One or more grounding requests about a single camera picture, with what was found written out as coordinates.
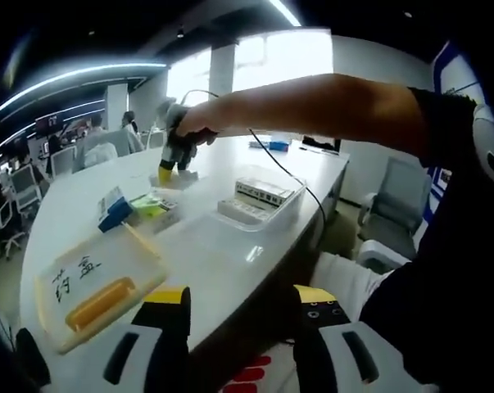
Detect white chair armrest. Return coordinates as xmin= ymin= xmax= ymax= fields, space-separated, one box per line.
xmin=357 ymin=239 xmax=415 ymax=274

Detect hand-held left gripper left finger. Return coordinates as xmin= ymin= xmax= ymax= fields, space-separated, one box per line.
xmin=49 ymin=285 xmax=193 ymax=393

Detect person's right hand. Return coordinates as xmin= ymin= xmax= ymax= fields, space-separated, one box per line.
xmin=173 ymin=101 xmax=222 ymax=149

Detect person's black shirt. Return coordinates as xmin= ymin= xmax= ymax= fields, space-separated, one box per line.
xmin=359 ymin=87 xmax=494 ymax=393

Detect person's white trousers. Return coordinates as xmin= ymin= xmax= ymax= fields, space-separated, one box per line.
xmin=310 ymin=251 xmax=393 ymax=325

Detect white cloth red marks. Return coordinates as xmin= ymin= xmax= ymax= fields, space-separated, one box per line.
xmin=225 ymin=339 xmax=299 ymax=393

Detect curved ceiling light strip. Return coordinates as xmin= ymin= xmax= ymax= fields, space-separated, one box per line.
xmin=0 ymin=61 xmax=168 ymax=124

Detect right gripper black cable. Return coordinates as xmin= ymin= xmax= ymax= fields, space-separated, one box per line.
xmin=179 ymin=88 xmax=329 ymax=233

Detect large window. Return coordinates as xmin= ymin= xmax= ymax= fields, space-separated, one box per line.
xmin=166 ymin=34 xmax=333 ymax=103

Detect clear plastic storage box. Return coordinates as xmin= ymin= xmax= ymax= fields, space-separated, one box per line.
xmin=184 ymin=163 xmax=310 ymax=235

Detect blue white wall poster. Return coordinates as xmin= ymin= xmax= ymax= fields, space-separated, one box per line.
xmin=421 ymin=39 xmax=486 ymax=230

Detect straight ceiling light strip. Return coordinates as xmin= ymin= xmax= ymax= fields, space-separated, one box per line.
xmin=269 ymin=0 xmax=301 ymax=28

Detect white worn device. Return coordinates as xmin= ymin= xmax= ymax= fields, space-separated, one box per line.
xmin=470 ymin=102 xmax=494 ymax=187

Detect white mesh office chair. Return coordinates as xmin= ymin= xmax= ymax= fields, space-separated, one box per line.
xmin=9 ymin=166 xmax=43 ymax=212
xmin=48 ymin=146 xmax=78 ymax=178

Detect blue white medicine box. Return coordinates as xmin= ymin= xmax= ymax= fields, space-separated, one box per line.
xmin=97 ymin=186 xmax=134 ymax=234

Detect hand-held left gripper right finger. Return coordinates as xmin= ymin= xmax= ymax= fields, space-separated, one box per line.
xmin=292 ymin=283 xmax=435 ymax=393

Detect office chair draped with jacket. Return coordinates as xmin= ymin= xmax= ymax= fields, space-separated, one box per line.
xmin=76 ymin=129 xmax=146 ymax=169

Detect plain white medicine box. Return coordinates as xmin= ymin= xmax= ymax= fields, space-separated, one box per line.
xmin=148 ymin=169 xmax=199 ymax=192

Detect grey office chair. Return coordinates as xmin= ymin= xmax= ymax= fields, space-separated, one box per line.
xmin=360 ymin=156 xmax=433 ymax=239

